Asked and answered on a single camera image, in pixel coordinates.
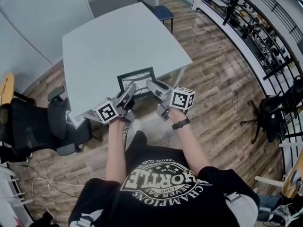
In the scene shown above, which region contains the black framed board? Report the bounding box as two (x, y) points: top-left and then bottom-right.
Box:
(116, 66), (157, 97)

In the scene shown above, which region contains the row of small workshop items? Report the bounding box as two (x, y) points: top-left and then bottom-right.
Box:
(203, 0), (298, 80)

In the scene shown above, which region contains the black mesh office chair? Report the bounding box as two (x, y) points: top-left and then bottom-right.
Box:
(0, 86), (92, 158)

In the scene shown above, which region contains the blue chair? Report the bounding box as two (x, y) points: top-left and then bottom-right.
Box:
(134, 0), (175, 34)

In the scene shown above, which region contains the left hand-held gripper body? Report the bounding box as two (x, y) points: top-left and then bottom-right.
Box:
(92, 97), (137, 129)

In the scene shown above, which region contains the person's right forearm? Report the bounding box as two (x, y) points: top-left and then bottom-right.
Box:
(169, 108), (212, 176)

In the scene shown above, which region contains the black printed t-shirt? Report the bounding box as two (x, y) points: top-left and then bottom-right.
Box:
(68, 130), (260, 227)

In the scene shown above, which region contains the black metal railing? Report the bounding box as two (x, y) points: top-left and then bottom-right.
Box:
(201, 0), (303, 148)

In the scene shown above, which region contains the white wire rack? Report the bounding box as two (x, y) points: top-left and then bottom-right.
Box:
(0, 163), (34, 224)

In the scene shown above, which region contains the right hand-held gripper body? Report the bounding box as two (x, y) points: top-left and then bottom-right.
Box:
(154, 86), (196, 122)

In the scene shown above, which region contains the black office chair with star base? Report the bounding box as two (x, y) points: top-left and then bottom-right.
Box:
(240, 74), (303, 143)

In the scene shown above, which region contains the black wrist band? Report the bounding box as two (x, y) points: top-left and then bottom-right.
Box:
(171, 117), (191, 131)

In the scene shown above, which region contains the grey shoulder strap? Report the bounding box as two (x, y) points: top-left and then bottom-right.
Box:
(224, 191), (260, 227)
(75, 209), (105, 227)

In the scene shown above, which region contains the pile of tangled cables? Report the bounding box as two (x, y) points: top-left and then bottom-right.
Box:
(257, 192), (303, 227)

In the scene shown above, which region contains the yellow wooden tabletop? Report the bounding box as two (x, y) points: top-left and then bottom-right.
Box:
(0, 72), (15, 99)

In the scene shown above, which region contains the white cable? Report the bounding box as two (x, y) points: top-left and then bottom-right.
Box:
(30, 176), (59, 196)

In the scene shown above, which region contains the person's left forearm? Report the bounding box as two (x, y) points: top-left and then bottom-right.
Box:
(105, 120), (128, 183)

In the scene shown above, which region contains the wooden board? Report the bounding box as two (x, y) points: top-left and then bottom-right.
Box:
(282, 158), (303, 199)

